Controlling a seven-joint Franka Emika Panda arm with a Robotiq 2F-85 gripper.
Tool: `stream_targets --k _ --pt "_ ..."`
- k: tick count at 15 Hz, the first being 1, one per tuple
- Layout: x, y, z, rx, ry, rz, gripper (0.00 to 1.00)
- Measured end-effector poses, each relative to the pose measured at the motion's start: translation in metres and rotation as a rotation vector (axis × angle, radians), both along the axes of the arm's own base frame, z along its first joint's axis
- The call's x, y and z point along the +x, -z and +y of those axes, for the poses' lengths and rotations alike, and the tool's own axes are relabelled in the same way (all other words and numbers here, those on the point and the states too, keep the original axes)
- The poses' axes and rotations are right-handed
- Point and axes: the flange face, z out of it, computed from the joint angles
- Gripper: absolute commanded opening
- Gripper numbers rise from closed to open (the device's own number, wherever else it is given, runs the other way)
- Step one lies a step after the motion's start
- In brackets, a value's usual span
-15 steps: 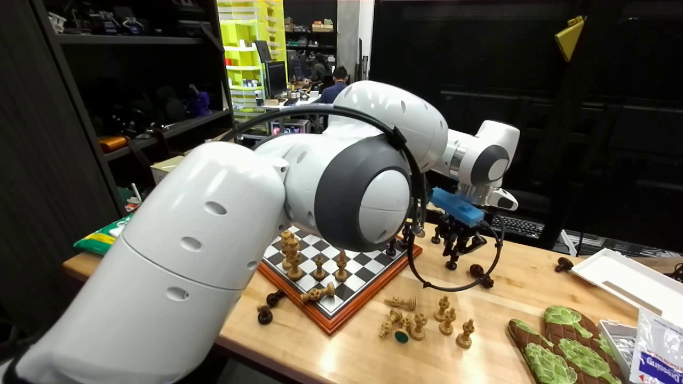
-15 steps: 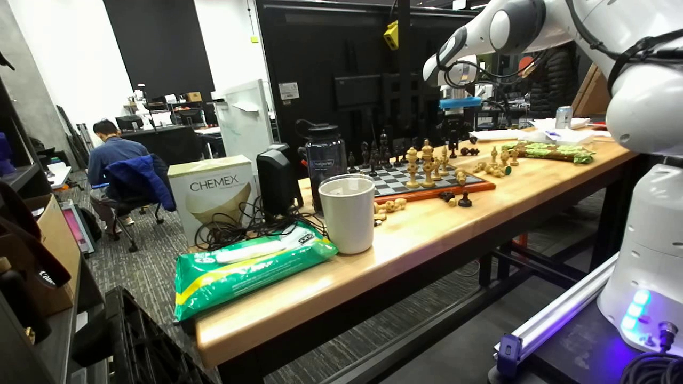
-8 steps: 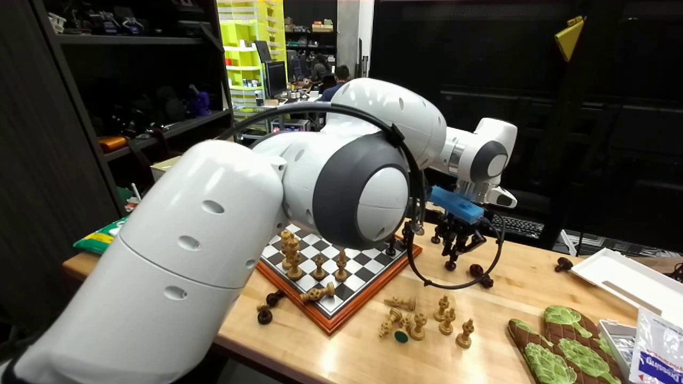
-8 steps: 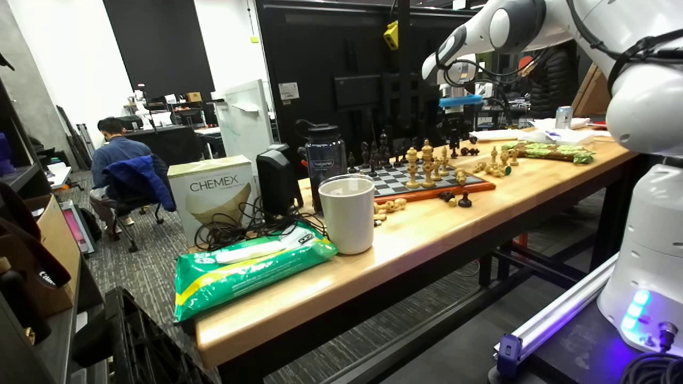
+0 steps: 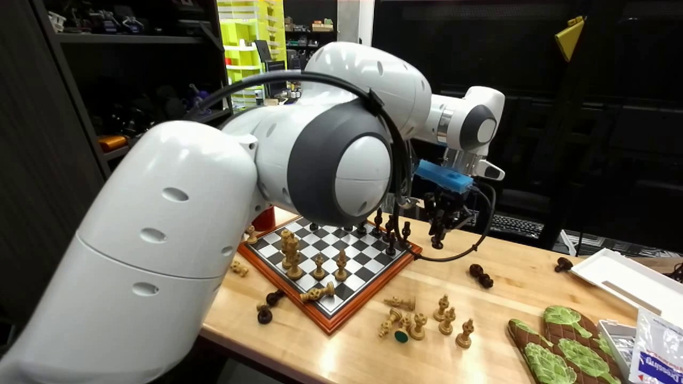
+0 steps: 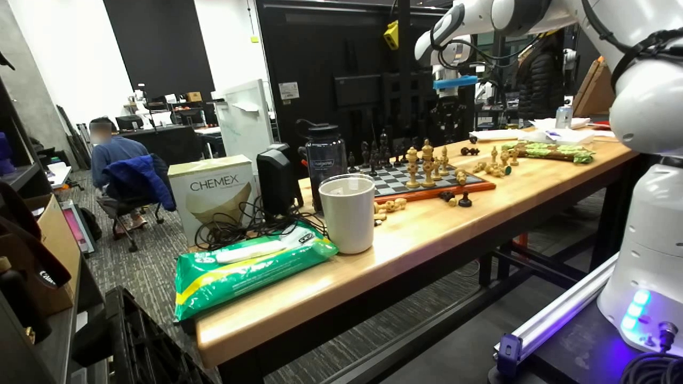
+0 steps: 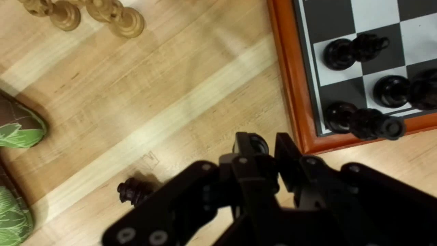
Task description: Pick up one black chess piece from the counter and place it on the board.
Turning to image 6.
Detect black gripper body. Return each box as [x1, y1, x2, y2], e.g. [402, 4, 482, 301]
[433, 88, 478, 124]

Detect tall light wooden chess piece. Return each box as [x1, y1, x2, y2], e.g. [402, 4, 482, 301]
[420, 136, 438, 182]

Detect tall black chess piece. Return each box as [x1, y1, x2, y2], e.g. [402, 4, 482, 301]
[379, 130, 393, 172]

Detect person with yellow beanie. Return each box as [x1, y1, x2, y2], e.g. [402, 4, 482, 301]
[516, 35, 573, 119]

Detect yellow hanging tag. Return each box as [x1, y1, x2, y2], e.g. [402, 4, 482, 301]
[383, 19, 404, 51]

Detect artichoke print pot holder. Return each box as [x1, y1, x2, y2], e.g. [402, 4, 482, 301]
[509, 140, 598, 166]

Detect white paper sheets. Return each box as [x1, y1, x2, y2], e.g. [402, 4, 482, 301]
[532, 116, 616, 146]

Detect dark blender jar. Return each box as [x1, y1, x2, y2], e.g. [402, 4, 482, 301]
[298, 122, 350, 213]

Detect black coffee grinder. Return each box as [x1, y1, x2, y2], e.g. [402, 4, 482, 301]
[254, 143, 300, 229]

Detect white Chemex filter box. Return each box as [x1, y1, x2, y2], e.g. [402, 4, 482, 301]
[166, 155, 263, 244]

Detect green snack bag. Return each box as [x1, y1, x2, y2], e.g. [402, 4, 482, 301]
[172, 220, 340, 324]

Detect black office desk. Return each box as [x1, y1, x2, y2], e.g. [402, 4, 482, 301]
[116, 124, 224, 165]

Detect blue jacket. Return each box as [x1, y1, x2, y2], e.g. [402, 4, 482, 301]
[105, 155, 180, 213]

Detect person in blue sweater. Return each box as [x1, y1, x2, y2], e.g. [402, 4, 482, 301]
[87, 116, 155, 234]

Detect black office chair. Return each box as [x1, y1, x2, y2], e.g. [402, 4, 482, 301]
[107, 195, 169, 254]

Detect black plastic crate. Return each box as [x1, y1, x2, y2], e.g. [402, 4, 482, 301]
[70, 284, 216, 384]

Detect pink flat item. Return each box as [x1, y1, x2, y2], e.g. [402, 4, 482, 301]
[62, 199, 97, 254]

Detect brown cardboard storage box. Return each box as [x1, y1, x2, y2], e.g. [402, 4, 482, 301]
[28, 191, 84, 316]

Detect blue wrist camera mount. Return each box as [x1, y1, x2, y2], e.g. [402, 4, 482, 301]
[432, 72, 481, 93]

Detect chessboard with brown wooden frame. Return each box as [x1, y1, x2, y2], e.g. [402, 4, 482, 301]
[352, 158, 500, 205]

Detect black metal table frame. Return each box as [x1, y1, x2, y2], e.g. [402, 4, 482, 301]
[211, 151, 649, 384]

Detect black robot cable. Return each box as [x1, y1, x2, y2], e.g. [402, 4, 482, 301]
[436, 0, 683, 82]

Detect aluminium rail with blue end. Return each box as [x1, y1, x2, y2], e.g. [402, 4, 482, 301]
[496, 252, 622, 378]

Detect tangled black power cord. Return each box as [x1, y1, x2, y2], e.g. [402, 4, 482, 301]
[192, 204, 264, 250]

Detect coiled black cable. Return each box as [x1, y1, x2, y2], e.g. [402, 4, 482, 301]
[622, 350, 683, 384]

